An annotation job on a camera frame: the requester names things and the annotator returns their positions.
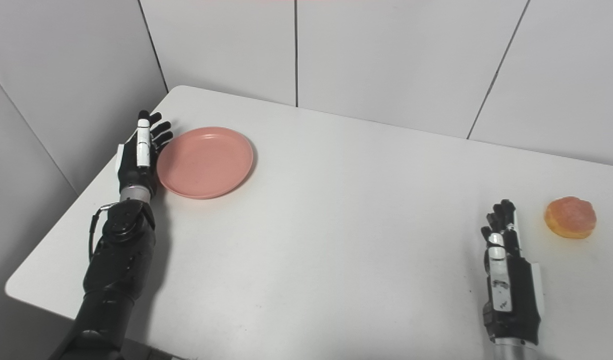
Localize pink round plate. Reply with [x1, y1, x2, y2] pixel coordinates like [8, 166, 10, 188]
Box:
[156, 126, 255, 200]

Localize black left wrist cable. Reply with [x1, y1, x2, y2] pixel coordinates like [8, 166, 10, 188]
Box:
[88, 202, 118, 263]

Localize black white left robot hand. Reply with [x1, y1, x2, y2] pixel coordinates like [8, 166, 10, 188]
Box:
[115, 110, 174, 197]

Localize orange cream puff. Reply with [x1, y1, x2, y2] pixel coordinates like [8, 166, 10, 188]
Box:
[544, 196, 597, 239]

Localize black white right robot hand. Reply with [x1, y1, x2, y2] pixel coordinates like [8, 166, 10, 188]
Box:
[480, 199, 545, 347]

